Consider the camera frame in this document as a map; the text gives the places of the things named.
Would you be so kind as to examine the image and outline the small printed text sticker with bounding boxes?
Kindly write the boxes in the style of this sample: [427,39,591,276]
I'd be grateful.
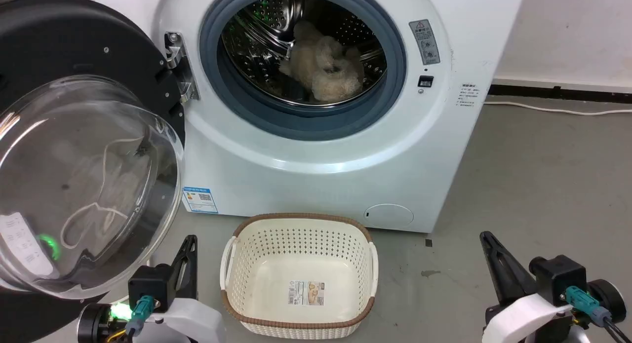
[456,82,481,109]

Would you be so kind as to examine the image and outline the blue energy label sticker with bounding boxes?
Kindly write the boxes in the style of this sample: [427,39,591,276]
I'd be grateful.
[181,186,219,215]

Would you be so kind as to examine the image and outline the white front-load washing machine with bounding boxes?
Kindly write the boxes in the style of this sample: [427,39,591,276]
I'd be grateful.
[89,0,527,234]

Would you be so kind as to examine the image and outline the beige plush toy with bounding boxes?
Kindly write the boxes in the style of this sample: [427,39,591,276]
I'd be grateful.
[279,20,365,102]

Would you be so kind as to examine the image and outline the black round glass washer door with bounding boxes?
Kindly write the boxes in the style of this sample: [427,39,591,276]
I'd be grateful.
[0,0,187,343]

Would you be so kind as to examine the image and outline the cream brown-rimmed laundry basket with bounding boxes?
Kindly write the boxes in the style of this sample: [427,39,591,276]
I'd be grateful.
[219,213,380,341]

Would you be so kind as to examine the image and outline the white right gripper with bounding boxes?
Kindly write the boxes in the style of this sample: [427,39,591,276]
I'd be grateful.
[479,230,627,343]

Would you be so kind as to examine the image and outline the white floor cable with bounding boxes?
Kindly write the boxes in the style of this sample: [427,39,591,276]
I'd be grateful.
[483,100,632,117]

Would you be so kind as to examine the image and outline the basket product label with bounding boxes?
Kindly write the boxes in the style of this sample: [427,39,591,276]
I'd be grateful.
[288,279,326,307]

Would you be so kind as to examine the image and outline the chrome door hinge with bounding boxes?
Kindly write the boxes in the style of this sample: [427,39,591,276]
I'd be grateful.
[164,32,201,105]

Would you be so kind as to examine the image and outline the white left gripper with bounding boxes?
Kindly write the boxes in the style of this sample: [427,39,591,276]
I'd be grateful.
[76,235,226,343]

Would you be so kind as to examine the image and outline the teal-plug right gripper cable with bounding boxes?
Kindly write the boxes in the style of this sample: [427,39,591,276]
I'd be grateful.
[565,285,632,343]

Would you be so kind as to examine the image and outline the round white filter cover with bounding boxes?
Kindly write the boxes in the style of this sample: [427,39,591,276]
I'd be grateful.
[363,203,415,231]

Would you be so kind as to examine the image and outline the black baseboard strip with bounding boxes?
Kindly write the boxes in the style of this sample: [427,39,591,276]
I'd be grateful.
[487,83,632,105]

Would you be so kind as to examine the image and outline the grey warning label sticker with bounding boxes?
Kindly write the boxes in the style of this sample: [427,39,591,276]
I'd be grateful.
[408,19,441,66]

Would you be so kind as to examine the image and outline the teal-plug gripper cable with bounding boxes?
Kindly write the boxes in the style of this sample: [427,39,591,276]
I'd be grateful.
[565,285,632,343]
[124,295,158,340]

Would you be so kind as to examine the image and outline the steel perforated washer drum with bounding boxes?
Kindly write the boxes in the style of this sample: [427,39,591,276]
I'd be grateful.
[220,0,388,107]

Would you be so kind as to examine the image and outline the teal-plug left gripper cable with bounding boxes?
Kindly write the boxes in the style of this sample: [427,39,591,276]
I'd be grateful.
[124,295,158,340]

